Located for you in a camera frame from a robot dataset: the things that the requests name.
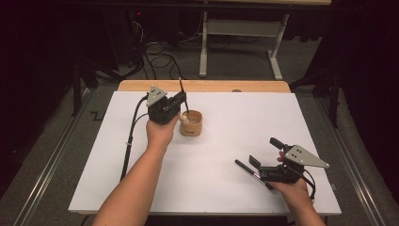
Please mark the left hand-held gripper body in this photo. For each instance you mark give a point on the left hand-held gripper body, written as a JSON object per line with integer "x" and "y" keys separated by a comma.
{"x": 160, "y": 109}

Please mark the thin black brush orange ferrule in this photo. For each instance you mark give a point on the thin black brush orange ferrule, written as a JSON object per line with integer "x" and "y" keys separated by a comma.
{"x": 181, "y": 85}

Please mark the thick black makeup brush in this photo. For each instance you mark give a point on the thick black makeup brush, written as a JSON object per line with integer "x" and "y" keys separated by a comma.
{"x": 246, "y": 167}

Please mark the wooden table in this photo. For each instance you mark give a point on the wooden table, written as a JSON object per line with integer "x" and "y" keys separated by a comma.
{"x": 219, "y": 85}

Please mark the black computer case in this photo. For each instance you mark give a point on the black computer case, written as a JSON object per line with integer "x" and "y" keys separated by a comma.
{"x": 125, "y": 37}

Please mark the person's left hand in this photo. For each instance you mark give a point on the person's left hand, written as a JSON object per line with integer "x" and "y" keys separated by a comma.
{"x": 160, "y": 135}

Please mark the white table cover sheet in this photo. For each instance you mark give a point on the white table cover sheet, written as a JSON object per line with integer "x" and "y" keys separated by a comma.
{"x": 226, "y": 132}

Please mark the metal floor rail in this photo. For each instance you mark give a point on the metal floor rail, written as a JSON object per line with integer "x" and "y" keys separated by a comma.
{"x": 354, "y": 169}
{"x": 47, "y": 175}

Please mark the wooden cup with bird figure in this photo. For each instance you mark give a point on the wooden cup with bird figure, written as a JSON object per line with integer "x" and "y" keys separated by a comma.
{"x": 191, "y": 127}

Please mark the white metal desk frame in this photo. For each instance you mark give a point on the white metal desk frame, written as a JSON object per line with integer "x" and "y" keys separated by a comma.
{"x": 241, "y": 28}

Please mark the black metal stand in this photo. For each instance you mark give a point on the black metal stand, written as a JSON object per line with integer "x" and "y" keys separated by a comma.
{"x": 76, "y": 88}
{"x": 334, "y": 94}

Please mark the person's right hand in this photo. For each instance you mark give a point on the person's right hand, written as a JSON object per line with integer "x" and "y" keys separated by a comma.
{"x": 296, "y": 193}

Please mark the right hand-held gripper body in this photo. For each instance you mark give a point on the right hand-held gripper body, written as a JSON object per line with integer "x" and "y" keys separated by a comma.
{"x": 306, "y": 158}

